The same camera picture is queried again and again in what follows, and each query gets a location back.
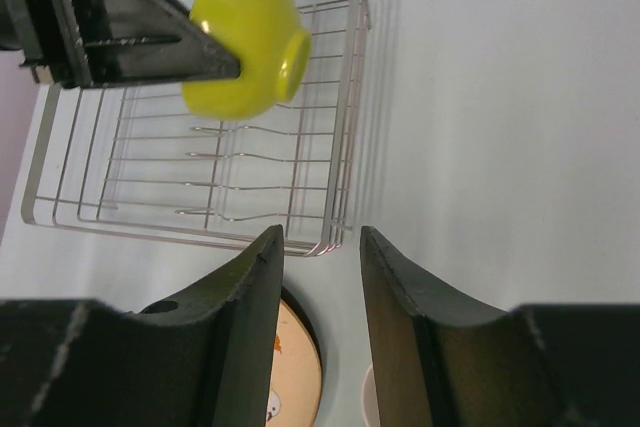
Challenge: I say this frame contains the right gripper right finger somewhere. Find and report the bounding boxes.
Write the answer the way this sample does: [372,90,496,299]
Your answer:
[360,226,639,426]

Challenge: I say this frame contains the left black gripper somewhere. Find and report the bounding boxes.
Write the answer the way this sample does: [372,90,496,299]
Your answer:
[1,0,241,88]

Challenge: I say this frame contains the yellow mug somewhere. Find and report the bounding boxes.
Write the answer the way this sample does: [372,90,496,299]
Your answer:
[361,364,381,427]

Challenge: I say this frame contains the lime green bowl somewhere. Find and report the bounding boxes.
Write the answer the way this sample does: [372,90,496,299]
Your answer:
[182,0,312,120]

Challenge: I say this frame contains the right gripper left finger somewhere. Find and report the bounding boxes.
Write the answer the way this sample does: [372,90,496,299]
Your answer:
[1,225,284,426]

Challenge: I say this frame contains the beige bird pattern plate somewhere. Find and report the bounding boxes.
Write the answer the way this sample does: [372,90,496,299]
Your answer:
[265,289,323,426]

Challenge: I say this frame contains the metal wire dish rack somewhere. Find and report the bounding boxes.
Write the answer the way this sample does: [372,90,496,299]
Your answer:
[19,0,371,257]

